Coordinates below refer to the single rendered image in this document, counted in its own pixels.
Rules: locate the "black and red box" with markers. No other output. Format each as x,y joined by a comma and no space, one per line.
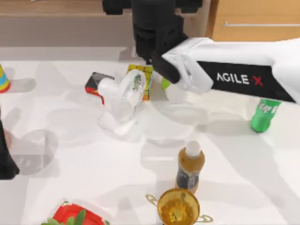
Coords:
93,83

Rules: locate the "yellow and green cube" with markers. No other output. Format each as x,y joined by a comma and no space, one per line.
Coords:
147,79

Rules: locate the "white and green cup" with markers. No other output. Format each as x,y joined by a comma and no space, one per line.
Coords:
174,93

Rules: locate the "stack of coloured rings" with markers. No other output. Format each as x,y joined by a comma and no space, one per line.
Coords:
3,80

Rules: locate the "brown bottle with white cap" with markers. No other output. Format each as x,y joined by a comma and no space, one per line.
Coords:
189,168

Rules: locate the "green bottle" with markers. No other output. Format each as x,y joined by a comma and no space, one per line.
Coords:
262,114

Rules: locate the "gold trophy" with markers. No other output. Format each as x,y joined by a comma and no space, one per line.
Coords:
177,208

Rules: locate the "red plant pot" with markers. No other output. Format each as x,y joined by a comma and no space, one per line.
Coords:
70,214

